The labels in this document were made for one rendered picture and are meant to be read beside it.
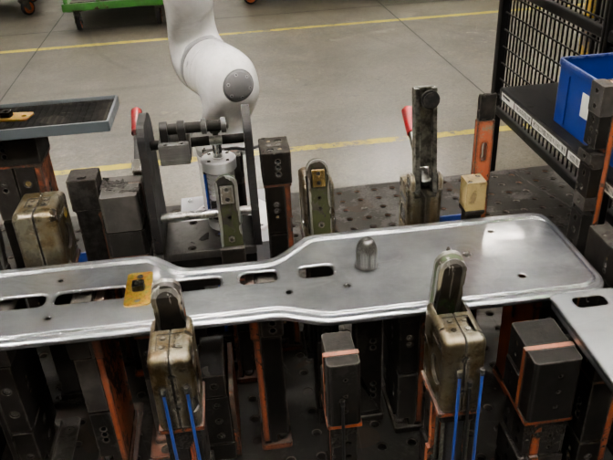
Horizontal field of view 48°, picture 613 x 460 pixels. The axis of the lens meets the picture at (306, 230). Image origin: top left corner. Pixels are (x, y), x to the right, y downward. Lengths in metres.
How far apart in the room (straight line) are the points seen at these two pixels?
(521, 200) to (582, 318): 0.96
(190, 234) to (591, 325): 0.67
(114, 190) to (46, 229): 0.12
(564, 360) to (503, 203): 0.99
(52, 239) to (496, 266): 0.69
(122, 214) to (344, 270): 0.38
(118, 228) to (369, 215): 0.81
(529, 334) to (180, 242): 0.60
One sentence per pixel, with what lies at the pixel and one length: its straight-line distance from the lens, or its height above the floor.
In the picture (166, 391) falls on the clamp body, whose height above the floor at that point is 1.00.
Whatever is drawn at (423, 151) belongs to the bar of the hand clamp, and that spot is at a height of 1.11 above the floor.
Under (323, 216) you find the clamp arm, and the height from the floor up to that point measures 1.02.
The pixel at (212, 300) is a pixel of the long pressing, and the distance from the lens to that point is 0.99.
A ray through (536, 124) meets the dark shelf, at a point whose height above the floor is 1.02.
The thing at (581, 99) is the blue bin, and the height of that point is 1.11.
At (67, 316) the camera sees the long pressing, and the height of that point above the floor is 1.00.
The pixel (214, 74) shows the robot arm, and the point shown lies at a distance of 1.35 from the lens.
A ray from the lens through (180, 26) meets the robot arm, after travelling 1.42.
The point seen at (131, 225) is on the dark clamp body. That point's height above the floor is 1.02.
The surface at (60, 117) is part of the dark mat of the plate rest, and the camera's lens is 1.28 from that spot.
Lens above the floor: 1.57
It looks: 30 degrees down
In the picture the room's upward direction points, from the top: 3 degrees counter-clockwise
